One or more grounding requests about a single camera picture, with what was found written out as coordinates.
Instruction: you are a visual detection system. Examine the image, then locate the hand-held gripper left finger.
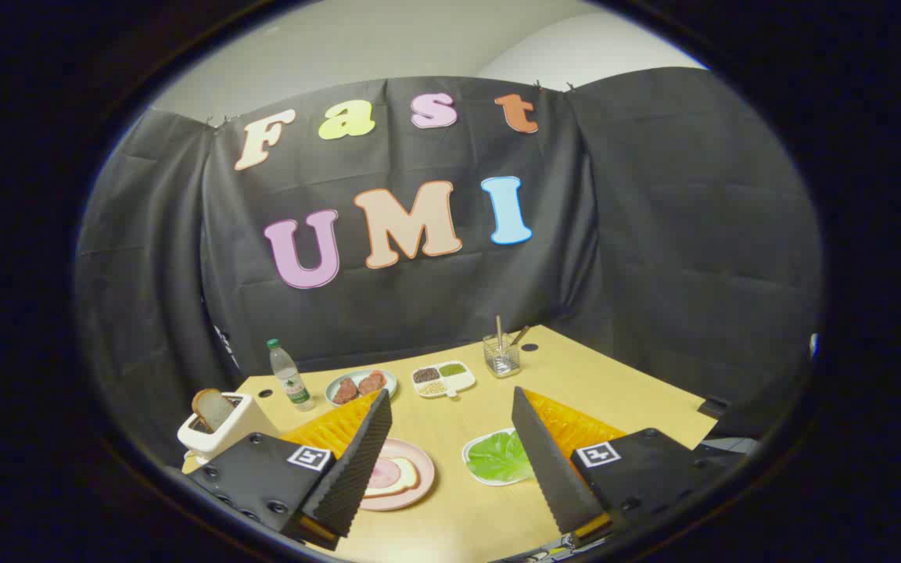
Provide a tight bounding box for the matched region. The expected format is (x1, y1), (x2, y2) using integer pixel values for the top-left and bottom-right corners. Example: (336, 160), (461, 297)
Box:
(185, 389), (393, 552)

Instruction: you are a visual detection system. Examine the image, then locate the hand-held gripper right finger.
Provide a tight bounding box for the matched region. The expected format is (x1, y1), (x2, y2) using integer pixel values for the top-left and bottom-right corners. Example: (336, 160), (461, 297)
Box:
(511, 386), (729, 548)

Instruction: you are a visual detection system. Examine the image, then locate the green lettuce leaf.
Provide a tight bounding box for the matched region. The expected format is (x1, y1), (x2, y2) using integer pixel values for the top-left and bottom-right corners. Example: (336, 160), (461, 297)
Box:
(467, 432), (533, 482)

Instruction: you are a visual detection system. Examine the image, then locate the toasted bread slice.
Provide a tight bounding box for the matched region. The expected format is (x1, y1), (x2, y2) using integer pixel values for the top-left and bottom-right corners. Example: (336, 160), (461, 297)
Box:
(191, 389), (236, 432)

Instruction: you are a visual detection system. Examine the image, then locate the pink ham slice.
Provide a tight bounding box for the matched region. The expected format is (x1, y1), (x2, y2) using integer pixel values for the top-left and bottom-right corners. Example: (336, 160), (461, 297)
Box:
(368, 460), (403, 490)

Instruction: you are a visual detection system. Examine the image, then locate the white bread slice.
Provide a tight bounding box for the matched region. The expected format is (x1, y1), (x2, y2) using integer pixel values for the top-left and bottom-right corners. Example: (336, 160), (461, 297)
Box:
(364, 457), (420, 498)

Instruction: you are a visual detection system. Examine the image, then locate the pink round plate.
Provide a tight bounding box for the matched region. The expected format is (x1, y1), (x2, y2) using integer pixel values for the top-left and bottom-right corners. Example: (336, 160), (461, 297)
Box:
(358, 438), (436, 512)

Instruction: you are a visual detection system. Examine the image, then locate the white square plate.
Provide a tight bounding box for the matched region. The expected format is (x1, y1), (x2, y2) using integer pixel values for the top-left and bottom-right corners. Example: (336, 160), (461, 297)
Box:
(462, 429), (536, 487)

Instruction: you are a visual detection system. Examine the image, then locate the light blue round plate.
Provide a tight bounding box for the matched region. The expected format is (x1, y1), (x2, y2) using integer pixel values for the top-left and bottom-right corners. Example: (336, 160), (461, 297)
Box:
(325, 369), (398, 407)

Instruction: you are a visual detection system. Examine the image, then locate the clear plastic water bottle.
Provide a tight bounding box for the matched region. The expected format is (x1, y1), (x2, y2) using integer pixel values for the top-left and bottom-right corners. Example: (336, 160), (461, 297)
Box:
(267, 338), (316, 412)

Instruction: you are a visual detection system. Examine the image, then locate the clear glass cup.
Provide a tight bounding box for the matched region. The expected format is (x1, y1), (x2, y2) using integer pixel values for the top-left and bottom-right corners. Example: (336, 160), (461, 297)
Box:
(483, 333), (522, 379)

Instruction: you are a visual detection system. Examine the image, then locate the white toaster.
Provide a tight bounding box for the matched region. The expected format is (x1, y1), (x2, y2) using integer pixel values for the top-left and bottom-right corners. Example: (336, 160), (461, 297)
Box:
(177, 393), (281, 464)

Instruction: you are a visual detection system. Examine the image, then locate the white divided seasoning tray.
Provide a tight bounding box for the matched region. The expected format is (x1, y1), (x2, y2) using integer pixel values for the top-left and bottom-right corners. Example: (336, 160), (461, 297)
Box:
(411, 360), (476, 400)

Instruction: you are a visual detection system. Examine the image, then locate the black backdrop cloth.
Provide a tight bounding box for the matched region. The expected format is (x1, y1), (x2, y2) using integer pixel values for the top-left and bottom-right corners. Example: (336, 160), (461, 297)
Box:
(75, 66), (823, 470)

